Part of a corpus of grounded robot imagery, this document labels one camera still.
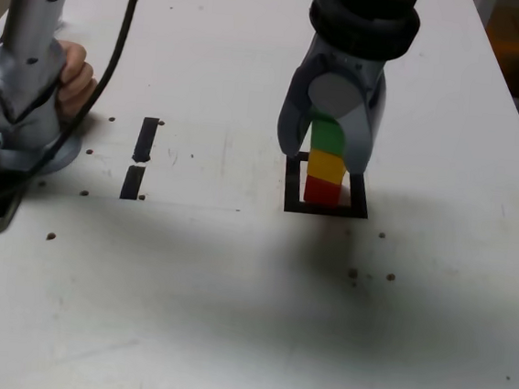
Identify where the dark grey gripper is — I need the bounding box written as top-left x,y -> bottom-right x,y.
274,30 -> 394,178

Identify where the green cube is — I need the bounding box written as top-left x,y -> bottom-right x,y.
308,111 -> 350,157

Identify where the yellow cube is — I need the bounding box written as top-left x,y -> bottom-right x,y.
305,148 -> 350,187

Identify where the red cube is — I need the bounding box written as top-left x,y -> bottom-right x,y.
302,174 -> 344,209

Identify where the black tape square outline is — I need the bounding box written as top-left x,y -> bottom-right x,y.
280,148 -> 376,222

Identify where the person's hand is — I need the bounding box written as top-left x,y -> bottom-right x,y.
51,40 -> 101,121

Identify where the black tape strip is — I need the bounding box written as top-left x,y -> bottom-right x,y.
118,113 -> 162,203

